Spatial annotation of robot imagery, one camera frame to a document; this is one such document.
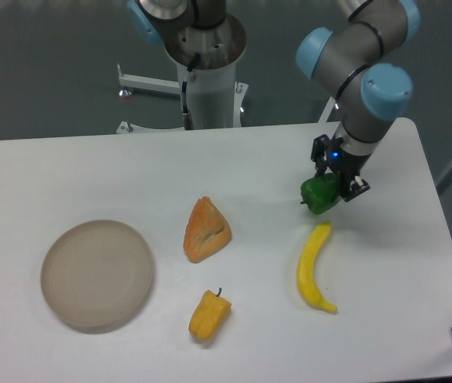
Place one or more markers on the yellow banana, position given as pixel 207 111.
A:
pixel 305 271

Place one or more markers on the green bell pepper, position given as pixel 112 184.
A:
pixel 320 193

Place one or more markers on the orange bread wedge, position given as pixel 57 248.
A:
pixel 207 231

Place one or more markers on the beige round plate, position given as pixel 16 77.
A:
pixel 96 277

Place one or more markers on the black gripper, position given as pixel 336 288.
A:
pixel 346 159

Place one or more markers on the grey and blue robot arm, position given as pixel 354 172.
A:
pixel 349 65

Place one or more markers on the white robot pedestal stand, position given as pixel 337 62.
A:
pixel 205 60

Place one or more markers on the yellow bell pepper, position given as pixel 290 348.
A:
pixel 209 315

